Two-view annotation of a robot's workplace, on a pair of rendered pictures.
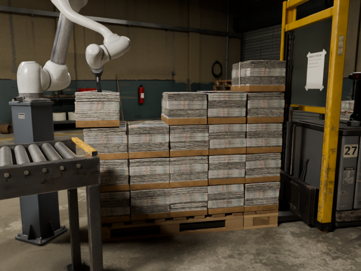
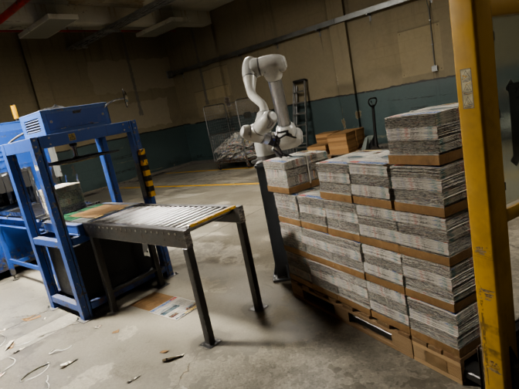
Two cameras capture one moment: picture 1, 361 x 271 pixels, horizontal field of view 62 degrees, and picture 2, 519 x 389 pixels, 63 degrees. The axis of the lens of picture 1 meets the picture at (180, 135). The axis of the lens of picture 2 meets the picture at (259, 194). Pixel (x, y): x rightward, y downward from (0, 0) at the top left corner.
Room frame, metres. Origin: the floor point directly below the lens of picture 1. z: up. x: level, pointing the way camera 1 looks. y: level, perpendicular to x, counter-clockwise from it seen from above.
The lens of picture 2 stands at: (1.01, -2.23, 1.46)
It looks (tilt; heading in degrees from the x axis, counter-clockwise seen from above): 12 degrees down; 73
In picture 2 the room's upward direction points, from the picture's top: 11 degrees counter-clockwise
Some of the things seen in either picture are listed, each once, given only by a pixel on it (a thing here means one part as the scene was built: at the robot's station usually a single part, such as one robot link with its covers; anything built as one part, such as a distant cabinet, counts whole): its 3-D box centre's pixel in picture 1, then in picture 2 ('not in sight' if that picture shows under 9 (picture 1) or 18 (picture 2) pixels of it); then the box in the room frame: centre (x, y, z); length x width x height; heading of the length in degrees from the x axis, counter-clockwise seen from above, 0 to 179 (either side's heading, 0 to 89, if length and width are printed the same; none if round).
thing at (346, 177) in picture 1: (338, 168); not in sight; (2.56, -1.39, 0.40); 0.69 x 0.55 x 0.80; 11
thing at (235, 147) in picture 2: not in sight; (235, 133); (3.93, 8.53, 0.85); 1.21 x 0.83 x 1.71; 120
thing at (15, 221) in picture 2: not in sight; (44, 214); (0.07, 2.92, 0.75); 1.53 x 0.64 x 0.10; 120
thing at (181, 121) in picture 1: (182, 118); (359, 188); (2.30, -0.02, 0.86); 0.38 x 0.29 x 0.04; 11
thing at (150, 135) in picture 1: (166, 175); (354, 252); (2.28, 0.11, 0.42); 1.17 x 0.39 x 0.83; 101
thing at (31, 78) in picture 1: (31, 77); (265, 141); (2.13, 1.04, 1.17); 0.18 x 0.16 x 0.22; 152
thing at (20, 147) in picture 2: not in sight; (71, 137); (0.65, 1.94, 1.50); 0.94 x 0.68 x 0.10; 30
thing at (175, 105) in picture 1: (182, 107); (357, 174); (2.31, -0.02, 0.95); 0.38 x 0.29 x 0.23; 11
